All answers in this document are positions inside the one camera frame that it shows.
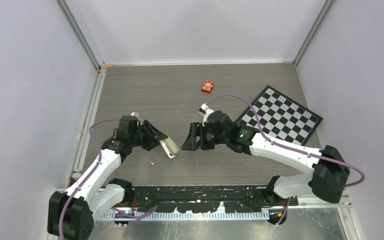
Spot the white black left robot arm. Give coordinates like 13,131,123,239
47,112,179,240

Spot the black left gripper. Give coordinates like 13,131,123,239
130,120,167,151

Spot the red toy car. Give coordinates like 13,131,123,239
201,80,214,94

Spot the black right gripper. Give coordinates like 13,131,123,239
182,121,229,150

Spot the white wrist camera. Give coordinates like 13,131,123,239
198,103,214,126
130,111,140,121

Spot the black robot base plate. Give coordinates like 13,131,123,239
101,177,299,214

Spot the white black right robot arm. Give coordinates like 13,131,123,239
181,109,350,205

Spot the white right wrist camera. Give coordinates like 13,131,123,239
198,103,214,126

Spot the aluminium slotted rail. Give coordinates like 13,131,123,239
98,209,270,222

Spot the cream beige stapler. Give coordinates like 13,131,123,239
159,137,180,159

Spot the black white chessboard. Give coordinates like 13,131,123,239
235,85,323,146

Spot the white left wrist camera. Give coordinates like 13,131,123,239
130,111,140,121

